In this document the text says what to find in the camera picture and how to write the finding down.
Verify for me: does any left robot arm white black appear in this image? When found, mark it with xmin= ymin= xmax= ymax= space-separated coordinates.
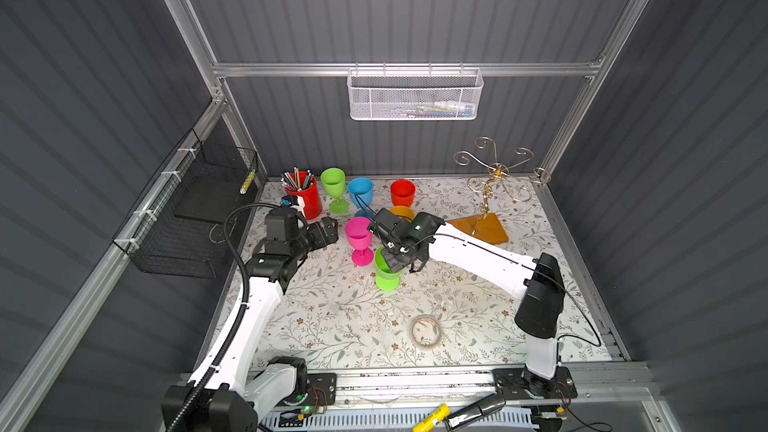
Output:
xmin=161 ymin=203 xmax=339 ymax=431

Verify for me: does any green wine glass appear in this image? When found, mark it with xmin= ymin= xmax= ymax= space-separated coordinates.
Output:
xmin=321 ymin=167 xmax=349 ymax=215
xmin=374 ymin=247 xmax=402 ymax=292

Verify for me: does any red wine glass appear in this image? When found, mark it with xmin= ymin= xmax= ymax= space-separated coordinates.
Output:
xmin=390 ymin=179 xmax=416 ymax=207

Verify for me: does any red pencil cup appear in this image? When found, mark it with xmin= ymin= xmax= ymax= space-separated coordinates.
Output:
xmin=281 ymin=167 xmax=322 ymax=221

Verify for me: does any blue wine glass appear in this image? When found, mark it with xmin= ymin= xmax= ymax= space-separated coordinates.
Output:
xmin=348 ymin=177 xmax=375 ymax=219

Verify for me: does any pink wine glass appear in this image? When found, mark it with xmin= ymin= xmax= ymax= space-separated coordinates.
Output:
xmin=345 ymin=217 xmax=374 ymax=267

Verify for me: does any yellow marker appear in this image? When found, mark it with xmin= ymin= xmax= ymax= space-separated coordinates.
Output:
xmin=412 ymin=404 xmax=451 ymax=432

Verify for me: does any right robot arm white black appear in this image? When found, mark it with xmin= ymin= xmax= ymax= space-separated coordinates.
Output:
xmin=368 ymin=209 xmax=570 ymax=399

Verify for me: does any gold rack with orange base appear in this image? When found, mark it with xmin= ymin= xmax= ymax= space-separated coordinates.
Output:
xmin=451 ymin=136 xmax=552 ymax=245

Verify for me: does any black handheld device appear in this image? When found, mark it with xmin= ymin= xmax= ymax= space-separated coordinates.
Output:
xmin=443 ymin=393 xmax=506 ymax=432

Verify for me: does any yellow wine glass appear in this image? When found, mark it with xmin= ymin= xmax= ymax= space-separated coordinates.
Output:
xmin=390 ymin=206 xmax=415 ymax=222

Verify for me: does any white wire mesh basket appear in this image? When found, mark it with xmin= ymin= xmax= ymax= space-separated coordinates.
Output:
xmin=346 ymin=66 xmax=484 ymax=121

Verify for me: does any clear tape roll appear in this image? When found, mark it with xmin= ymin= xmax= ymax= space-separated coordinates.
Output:
xmin=409 ymin=315 xmax=443 ymax=350

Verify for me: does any black wire basket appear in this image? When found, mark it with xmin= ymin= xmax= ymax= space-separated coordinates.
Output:
xmin=113 ymin=134 xmax=259 ymax=279

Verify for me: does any floral table mat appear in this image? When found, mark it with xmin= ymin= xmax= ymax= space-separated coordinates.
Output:
xmin=251 ymin=185 xmax=612 ymax=370

